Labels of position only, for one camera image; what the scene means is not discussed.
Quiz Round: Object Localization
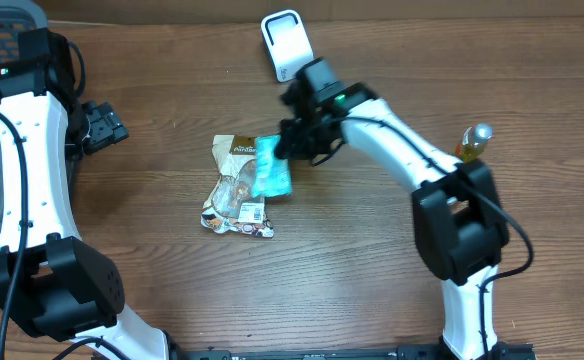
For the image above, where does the light green wipes packet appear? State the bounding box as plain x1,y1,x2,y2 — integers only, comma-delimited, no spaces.
252,135,292,198

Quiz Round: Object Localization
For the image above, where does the brown snack packet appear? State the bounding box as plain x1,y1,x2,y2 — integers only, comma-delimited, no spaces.
200,135,274,238

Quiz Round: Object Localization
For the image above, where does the yellow drink bottle silver cap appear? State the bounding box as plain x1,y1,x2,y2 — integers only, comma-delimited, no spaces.
455,123,493,163

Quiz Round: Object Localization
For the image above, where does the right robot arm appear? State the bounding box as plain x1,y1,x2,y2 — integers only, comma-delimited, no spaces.
274,58,509,359

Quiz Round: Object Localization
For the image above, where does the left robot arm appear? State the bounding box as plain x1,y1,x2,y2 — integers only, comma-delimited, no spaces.
0,28,178,359

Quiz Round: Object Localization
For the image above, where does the white barcode scanner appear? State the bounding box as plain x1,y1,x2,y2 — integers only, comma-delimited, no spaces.
260,9,314,83

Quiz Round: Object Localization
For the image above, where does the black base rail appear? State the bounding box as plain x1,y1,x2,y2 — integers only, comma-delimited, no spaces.
171,342,538,360

